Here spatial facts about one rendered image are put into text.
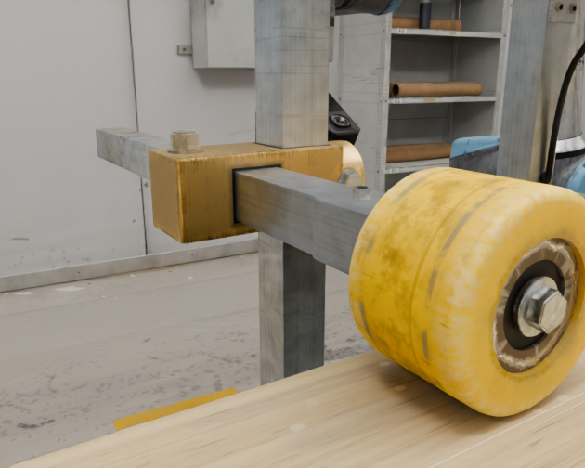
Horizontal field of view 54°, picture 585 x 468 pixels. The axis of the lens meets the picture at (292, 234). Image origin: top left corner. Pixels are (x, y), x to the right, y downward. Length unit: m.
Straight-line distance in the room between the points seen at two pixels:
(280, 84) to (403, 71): 3.45
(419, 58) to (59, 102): 2.18
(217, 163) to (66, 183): 2.70
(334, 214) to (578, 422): 0.12
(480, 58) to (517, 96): 3.36
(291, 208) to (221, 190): 0.06
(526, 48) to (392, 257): 0.37
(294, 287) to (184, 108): 2.75
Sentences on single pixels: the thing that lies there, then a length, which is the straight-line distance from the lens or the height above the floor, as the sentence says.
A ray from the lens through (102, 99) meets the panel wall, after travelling 3.01.
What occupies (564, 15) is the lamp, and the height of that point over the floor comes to 1.06.
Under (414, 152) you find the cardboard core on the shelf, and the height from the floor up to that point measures 0.57.
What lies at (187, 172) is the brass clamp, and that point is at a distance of 0.33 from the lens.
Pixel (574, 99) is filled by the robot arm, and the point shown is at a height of 0.97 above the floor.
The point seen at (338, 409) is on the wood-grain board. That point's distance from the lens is 0.21.
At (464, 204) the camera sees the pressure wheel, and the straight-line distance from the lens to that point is 0.19.
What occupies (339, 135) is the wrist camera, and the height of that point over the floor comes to 0.95.
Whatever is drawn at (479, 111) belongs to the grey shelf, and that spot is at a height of 0.79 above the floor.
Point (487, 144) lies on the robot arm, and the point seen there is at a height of 0.86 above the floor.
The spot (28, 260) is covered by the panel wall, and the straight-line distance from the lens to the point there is 3.08.
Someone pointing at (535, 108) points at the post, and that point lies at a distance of 0.53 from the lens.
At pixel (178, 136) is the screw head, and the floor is 0.98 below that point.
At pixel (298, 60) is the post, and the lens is 0.36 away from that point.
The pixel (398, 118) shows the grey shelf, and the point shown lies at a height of 0.75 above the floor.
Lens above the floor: 1.01
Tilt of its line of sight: 16 degrees down
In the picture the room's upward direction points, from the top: straight up
